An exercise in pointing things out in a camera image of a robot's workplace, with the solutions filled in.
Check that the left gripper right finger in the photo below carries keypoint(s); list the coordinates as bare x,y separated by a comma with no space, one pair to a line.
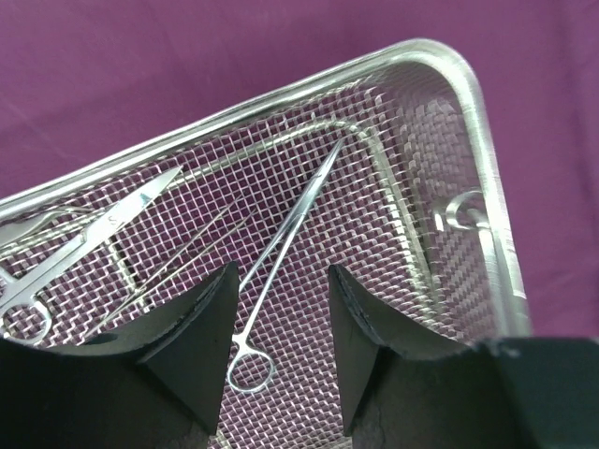
403,385

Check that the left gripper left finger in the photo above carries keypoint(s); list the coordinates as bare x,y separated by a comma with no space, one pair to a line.
156,382

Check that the wire mesh instrument tray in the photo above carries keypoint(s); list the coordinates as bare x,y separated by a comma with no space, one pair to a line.
413,207

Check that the purple cloth wrap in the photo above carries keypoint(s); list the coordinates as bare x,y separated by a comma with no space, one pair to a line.
81,80

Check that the steel scissors top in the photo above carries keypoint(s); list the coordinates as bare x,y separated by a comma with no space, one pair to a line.
22,292

